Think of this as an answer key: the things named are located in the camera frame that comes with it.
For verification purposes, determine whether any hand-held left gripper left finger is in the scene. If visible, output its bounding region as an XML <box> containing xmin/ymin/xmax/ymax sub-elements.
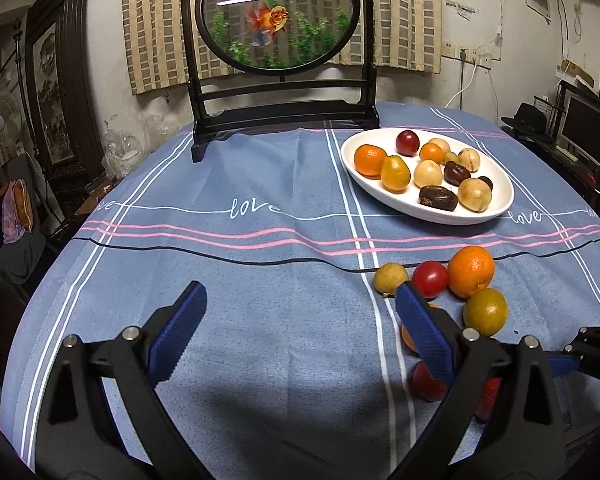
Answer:
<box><xmin>32</xmin><ymin>280</ymin><xmax>208</xmax><ymax>480</ymax></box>

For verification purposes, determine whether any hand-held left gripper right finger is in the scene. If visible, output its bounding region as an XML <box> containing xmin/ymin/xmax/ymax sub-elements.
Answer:
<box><xmin>387</xmin><ymin>280</ymin><xmax>566</xmax><ymax>480</ymax></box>

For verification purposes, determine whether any white plate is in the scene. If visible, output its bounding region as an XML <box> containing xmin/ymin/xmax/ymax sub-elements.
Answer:
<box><xmin>341</xmin><ymin>128</ymin><xmax>515</xmax><ymax>226</ymax></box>

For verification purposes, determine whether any large tan round fruit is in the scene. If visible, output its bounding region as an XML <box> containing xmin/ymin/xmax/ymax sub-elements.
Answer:
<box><xmin>457</xmin><ymin>178</ymin><xmax>493</xmax><ymax>213</ymax></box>

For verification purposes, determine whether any orange tangerine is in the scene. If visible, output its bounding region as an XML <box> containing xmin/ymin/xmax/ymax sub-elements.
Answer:
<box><xmin>353</xmin><ymin>144</ymin><xmax>388</xmax><ymax>177</ymax></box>

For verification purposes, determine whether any small orange fruit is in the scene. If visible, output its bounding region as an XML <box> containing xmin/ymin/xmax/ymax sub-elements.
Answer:
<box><xmin>401</xmin><ymin>302</ymin><xmax>443</xmax><ymax>356</ymax></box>

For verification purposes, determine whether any red tomato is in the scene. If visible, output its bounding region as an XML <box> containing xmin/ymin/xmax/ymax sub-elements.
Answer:
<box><xmin>411</xmin><ymin>260</ymin><xmax>450</xmax><ymax>300</ymax></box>
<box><xmin>412</xmin><ymin>360</ymin><xmax>448</xmax><ymax>403</ymax></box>

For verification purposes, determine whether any yellow round fruit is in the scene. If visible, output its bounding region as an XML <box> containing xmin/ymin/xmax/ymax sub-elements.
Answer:
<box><xmin>463</xmin><ymin>288</ymin><xmax>508</xmax><ymax>337</ymax></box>

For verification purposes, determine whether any small yellowish round fruit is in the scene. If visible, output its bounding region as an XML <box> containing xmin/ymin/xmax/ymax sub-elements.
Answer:
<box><xmin>373</xmin><ymin>262</ymin><xmax>410</xmax><ymax>296</ymax></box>

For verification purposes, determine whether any blue plaid tablecloth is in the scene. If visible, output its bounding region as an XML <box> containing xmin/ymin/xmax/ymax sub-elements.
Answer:
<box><xmin>0</xmin><ymin>101</ymin><xmax>600</xmax><ymax>480</ymax></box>

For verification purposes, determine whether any large orange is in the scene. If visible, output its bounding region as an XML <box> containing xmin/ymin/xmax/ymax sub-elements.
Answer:
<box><xmin>448</xmin><ymin>245</ymin><xmax>496</xmax><ymax>299</ymax></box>

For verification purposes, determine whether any red round fruit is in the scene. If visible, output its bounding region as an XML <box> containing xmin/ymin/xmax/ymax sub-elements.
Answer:
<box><xmin>474</xmin><ymin>377</ymin><xmax>503</xmax><ymax>423</ymax></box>

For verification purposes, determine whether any dark brown date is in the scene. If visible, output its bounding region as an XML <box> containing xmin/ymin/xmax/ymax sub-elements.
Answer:
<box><xmin>443</xmin><ymin>162</ymin><xmax>472</xmax><ymax>186</ymax></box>
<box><xmin>418</xmin><ymin>185</ymin><xmax>459</xmax><ymax>211</ymax></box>

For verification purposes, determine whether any yellow oval fruit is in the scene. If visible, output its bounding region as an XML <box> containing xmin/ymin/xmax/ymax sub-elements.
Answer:
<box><xmin>380</xmin><ymin>155</ymin><xmax>412</xmax><ymax>193</ymax></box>

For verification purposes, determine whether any dark cloth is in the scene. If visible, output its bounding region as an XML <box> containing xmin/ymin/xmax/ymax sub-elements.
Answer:
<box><xmin>0</xmin><ymin>230</ymin><xmax>46</xmax><ymax>283</ymax></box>

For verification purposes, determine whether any black side desk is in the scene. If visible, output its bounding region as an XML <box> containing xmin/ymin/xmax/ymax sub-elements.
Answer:
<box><xmin>500</xmin><ymin>125</ymin><xmax>600</xmax><ymax>241</ymax></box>

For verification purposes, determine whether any tan spotted round fruit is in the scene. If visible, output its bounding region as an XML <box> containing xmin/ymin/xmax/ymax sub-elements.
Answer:
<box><xmin>457</xmin><ymin>148</ymin><xmax>482</xmax><ymax>173</ymax></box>

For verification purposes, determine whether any clear plastic bag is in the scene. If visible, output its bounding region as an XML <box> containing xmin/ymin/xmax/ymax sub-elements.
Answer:
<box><xmin>102</xmin><ymin>115</ymin><xmax>143</xmax><ymax>178</ymax></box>

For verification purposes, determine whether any dark red plum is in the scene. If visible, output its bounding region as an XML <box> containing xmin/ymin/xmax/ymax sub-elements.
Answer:
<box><xmin>395</xmin><ymin>129</ymin><xmax>421</xmax><ymax>157</ymax></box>

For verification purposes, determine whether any orange pink plastic bag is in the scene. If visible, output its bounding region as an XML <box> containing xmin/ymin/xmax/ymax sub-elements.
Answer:
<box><xmin>2</xmin><ymin>180</ymin><xmax>33</xmax><ymax>241</ymax></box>

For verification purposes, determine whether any computer monitor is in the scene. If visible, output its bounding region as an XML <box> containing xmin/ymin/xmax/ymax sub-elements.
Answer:
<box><xmin>560</xmin><ymin>94</ymin><xmax>600</xmax><ymax>161</ymax></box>

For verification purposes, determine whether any black hat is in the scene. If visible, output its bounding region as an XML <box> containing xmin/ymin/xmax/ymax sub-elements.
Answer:
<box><xmin>501</xmin><ymin>102</ymin><xmax>556</xmax><ymax>136</ymax></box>

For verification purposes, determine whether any white electric fan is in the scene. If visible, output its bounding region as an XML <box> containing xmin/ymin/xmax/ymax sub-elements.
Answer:
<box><xmin>0</xmin><ymin>95</ymin><xmax>21</xmax><ymax>148</ymax></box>

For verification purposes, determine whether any dark framed painting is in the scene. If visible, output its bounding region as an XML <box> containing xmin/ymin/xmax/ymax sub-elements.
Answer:
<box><xmin>25</xmin><ymin>0</ymin><xmax>106</xmax><ymax>171</ymax></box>

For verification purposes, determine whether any cardboard box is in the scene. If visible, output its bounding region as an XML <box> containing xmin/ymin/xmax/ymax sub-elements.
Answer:
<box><xmin>560</xmin><ymin>60</ymin><xmax>596</xmax><ymax>88</ymax></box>

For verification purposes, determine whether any beige checked curtain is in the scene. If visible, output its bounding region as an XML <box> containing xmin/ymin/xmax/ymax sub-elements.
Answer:
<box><xmin>121</xmin><ymin>0</ymin><xmax>443</xmax><ymax>96</ymax></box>

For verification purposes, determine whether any white power cable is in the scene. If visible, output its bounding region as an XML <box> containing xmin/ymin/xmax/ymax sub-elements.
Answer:
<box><xmin>445</xmin><ymin>57</ymin><xmax>481</xmax><ymax>111</ymax></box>

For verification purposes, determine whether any white wall socket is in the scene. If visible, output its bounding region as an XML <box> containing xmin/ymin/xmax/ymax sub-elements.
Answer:
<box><xmin>442</xmin><ymin>40</ymin><xmax>493</xmax><ymax>66</ymax></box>

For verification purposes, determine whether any goldfish screen with black frame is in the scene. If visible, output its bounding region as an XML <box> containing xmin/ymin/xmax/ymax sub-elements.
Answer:
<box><xmin>179</xmin><ymin>0</ymin><xmax>381</xmax><ymax>163</ymax></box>

